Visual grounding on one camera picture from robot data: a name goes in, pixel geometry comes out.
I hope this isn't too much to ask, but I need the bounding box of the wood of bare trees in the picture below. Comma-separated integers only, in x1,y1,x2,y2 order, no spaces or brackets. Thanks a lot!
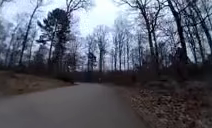
0,0,212,84

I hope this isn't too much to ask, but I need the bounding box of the grey asphalt path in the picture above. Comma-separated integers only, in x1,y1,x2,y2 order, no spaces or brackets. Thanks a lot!
0,82,149,128

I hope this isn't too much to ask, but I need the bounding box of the dark pine tree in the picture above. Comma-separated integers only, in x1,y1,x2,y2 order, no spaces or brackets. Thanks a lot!
36,7,74,75

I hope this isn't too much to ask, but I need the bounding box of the brown leaf-covered ground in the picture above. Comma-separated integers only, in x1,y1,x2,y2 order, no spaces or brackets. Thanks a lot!
110,78,212,128
0,70,75,98

